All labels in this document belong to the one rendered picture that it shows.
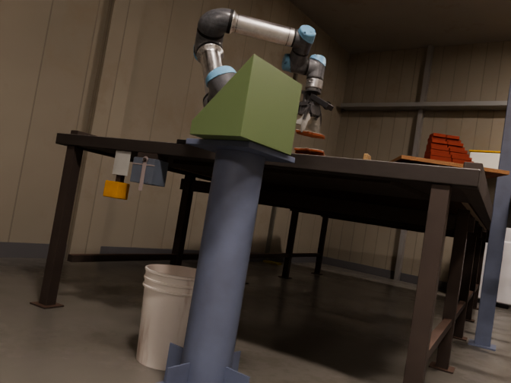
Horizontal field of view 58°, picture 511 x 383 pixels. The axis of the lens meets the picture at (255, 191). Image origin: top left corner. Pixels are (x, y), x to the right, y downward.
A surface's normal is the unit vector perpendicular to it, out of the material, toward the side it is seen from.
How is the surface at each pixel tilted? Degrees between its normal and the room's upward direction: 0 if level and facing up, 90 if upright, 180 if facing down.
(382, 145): 90
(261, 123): 90
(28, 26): 90
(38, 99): 90
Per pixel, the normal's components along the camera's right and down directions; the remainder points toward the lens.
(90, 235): 0.79, 0.10
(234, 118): -0.57, -0.13
